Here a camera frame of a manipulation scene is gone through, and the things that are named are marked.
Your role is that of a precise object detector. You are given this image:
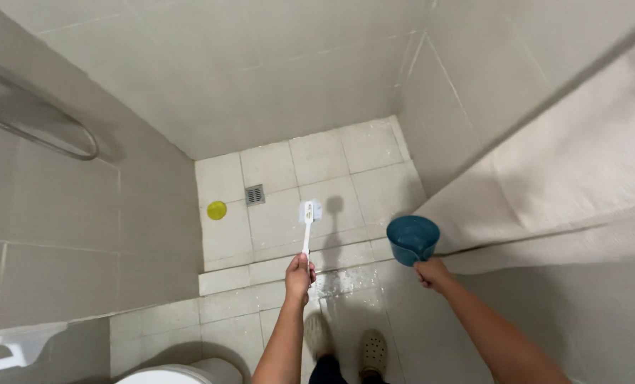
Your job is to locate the person's right hand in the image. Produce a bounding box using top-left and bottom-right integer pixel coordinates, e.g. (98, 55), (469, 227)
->
(414, 258), (455, 294)

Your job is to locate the person's left hand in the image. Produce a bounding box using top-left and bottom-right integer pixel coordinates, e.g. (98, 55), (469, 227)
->
(285, 253), (317, 307)

